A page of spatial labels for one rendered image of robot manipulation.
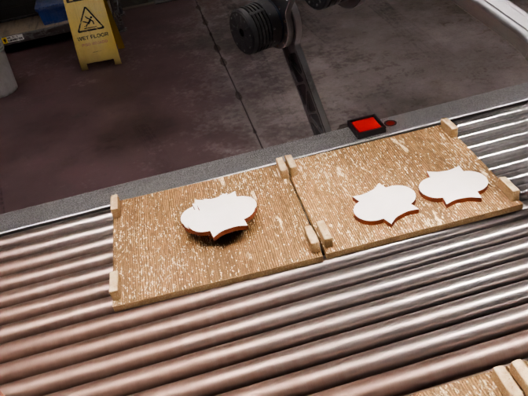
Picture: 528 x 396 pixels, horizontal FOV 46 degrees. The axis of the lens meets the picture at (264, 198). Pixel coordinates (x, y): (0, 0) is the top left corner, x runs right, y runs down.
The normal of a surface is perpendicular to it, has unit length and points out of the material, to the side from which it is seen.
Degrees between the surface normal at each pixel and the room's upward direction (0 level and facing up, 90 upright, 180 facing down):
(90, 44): 78
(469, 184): 0
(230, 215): 0
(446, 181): 0
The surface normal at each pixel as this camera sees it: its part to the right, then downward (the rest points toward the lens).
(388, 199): -0.14, -0.80
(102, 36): 0.11, 0.37
